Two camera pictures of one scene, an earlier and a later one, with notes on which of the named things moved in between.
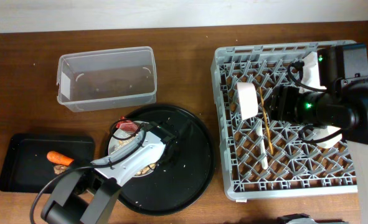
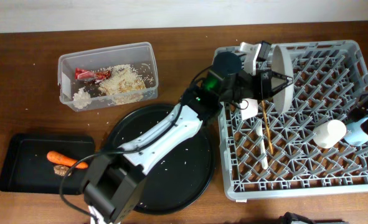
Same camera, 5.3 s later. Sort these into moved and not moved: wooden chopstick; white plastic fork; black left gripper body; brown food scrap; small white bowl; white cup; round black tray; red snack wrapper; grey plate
Moved: grey plate; black left gripper body; red snack wrapper
Not moved: white plastic fork; round black tray; wooden chopstick; brown food scrap; small white bowl; white cup
